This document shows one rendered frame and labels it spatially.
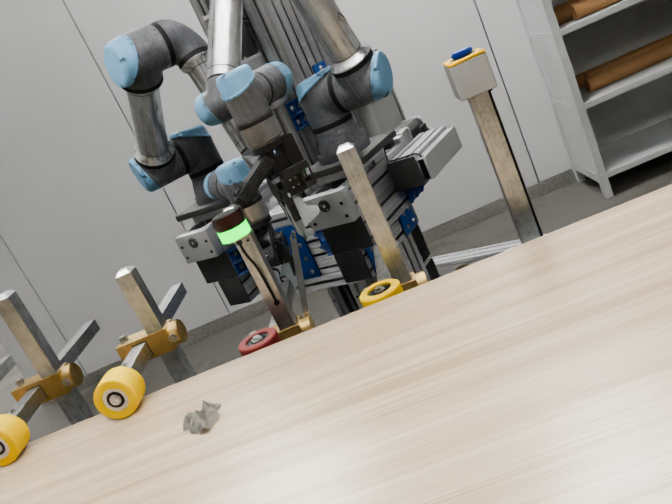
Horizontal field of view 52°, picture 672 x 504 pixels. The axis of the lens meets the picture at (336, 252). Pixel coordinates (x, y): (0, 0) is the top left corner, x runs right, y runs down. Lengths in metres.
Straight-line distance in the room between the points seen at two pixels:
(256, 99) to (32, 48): 2.94
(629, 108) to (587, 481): 3.67
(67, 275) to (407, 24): 2.45
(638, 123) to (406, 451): 3.63
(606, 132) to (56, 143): 3.11
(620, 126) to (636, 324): 3.41
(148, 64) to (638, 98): 3.07
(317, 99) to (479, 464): 1.26
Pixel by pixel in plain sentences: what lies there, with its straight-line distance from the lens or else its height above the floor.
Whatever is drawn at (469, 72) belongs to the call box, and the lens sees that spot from 1.28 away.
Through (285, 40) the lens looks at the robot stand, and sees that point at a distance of 2.09.
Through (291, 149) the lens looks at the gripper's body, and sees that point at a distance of 1.40.
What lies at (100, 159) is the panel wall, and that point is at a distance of 4.17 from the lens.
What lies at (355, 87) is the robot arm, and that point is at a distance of 1.79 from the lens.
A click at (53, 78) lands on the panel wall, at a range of 4.19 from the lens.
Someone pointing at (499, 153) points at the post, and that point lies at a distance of 1.32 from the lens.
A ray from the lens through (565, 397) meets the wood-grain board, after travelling 0.82.
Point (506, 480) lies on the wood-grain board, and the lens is 0.74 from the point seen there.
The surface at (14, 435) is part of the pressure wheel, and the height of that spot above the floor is 0.95.
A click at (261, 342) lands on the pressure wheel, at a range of 1.29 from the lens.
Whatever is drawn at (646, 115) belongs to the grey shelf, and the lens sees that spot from 4.33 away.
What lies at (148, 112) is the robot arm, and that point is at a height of 1.36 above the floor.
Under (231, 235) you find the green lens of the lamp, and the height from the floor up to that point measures 1.10.
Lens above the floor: 1.36
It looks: 17 degrees down
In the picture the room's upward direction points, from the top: 25 degrees counter-clockwise
